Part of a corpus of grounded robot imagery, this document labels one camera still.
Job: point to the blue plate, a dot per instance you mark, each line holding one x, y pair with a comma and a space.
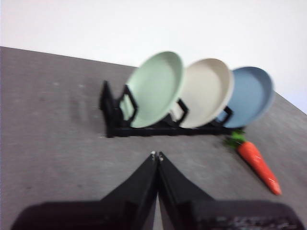
249, 95

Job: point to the black plate rack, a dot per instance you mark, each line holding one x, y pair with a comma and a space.
148, 131

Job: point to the green plate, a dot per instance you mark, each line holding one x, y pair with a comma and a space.
153, 88

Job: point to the beige plate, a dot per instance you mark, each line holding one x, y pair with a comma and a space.
204, 95

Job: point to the orange carrot with green leaves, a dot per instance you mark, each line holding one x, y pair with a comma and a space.
255, 160

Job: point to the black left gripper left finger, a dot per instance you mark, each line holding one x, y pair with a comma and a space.
115, 210

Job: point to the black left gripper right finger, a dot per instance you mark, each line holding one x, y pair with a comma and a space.
204, 213

